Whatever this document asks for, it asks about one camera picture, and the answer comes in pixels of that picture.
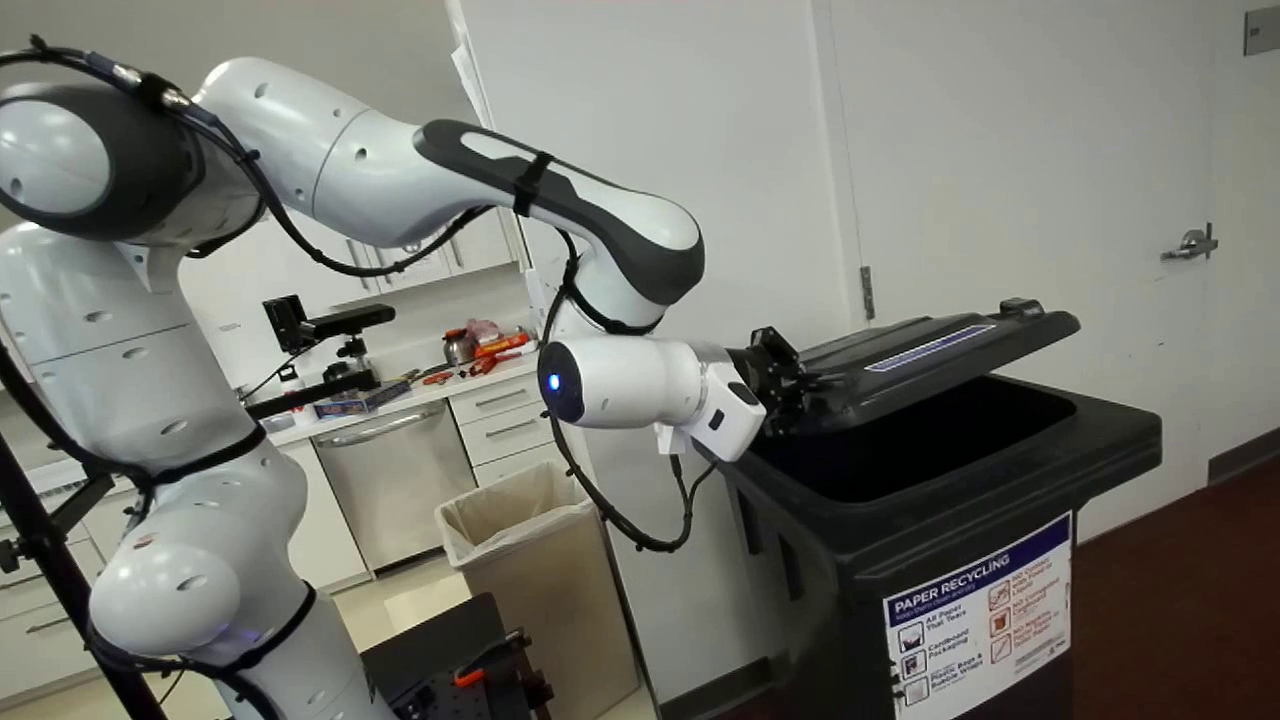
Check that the dark grey bin lid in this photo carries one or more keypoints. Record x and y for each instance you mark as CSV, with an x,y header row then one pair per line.
x,y
920,354

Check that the grey wall switch plate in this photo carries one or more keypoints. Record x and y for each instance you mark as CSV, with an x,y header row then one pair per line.
x,y
1263,29

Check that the black perforated work table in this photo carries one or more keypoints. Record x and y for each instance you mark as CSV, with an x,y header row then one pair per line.
x,y
443,652

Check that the plain white door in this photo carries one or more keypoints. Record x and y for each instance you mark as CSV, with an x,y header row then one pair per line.
x,y
1012,175

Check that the stainless steel dishwasher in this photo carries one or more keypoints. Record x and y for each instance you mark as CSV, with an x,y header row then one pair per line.
x,y
393,485

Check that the dark grey wheelie bin body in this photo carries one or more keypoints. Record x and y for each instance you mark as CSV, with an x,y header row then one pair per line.
x,y
960,534

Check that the red tools on counter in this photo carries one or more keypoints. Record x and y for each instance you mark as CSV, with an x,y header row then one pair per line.
x,y
481,351

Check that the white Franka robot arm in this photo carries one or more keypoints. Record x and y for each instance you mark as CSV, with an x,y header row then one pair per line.
x,y
123,363

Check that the beige open waste bin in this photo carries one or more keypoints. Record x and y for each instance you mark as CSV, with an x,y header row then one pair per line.
x,y
546,585

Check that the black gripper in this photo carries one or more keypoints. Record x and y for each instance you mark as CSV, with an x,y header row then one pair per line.
x,y
757,395

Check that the black tripod leg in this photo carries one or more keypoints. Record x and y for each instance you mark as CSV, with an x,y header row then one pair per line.
x,y
67,573

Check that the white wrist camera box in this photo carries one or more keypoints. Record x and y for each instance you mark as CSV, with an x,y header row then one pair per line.
x,y
722,417

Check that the white printed bin sticker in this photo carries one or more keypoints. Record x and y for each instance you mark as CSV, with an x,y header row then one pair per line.
x,y
983,625

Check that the black camera on stand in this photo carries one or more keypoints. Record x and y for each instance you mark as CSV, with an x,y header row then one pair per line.
x,y
326,321

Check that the silver door hinge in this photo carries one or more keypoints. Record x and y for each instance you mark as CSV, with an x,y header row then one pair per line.
x,y
871,294

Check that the white drawer cabinet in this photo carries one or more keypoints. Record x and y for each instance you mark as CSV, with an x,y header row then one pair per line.
x,y
512,427

